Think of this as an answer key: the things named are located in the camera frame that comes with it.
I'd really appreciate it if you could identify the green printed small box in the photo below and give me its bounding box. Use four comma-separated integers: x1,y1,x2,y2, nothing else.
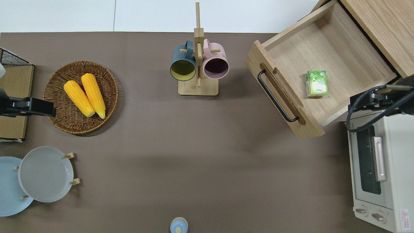
305,70,329,98

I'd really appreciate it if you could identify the light wooden drawer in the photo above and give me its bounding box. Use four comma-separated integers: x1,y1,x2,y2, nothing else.
245,0,398,139

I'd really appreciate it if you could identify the grey plate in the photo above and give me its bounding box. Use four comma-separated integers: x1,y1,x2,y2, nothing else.
18,146,74,203

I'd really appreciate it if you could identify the blue dome bell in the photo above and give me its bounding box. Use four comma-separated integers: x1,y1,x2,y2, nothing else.
170,217,189,233

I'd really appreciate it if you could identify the wooden plate rack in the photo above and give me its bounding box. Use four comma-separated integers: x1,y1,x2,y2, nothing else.
14,152,81,200

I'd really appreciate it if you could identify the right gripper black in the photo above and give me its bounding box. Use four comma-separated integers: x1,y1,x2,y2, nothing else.
349,91,402,114

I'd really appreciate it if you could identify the dark blue mug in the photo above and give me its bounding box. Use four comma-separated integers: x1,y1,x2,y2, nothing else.
170,39,197,82

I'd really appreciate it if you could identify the yellow corn cob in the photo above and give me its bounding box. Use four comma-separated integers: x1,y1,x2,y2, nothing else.
63,80,96,118
81,73,106,119

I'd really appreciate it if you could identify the light blue plate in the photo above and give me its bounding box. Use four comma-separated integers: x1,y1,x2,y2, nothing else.
0,156,35,217

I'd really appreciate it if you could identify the silver oven door handle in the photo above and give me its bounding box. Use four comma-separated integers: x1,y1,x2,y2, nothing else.
372,136,387,182

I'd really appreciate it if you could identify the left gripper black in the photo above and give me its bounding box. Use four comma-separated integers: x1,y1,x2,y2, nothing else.
12,97,56,117

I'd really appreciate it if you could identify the round wicker basket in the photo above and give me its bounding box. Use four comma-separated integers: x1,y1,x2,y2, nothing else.
43,60,119,135

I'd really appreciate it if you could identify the black drawer handle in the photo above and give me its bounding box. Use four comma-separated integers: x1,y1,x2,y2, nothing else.
257,69,300,123

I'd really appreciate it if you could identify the wooden mug tree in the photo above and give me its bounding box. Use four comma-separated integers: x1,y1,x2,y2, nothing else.
178,2,222,96

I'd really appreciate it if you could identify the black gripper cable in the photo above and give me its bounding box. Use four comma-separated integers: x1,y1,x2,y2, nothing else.
345,85,414,133

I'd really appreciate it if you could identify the cream toaster oven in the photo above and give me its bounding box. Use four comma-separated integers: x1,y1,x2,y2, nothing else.
345,109,414,233

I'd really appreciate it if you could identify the pink mug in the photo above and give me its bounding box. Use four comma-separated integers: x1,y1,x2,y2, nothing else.
202,39,230,80

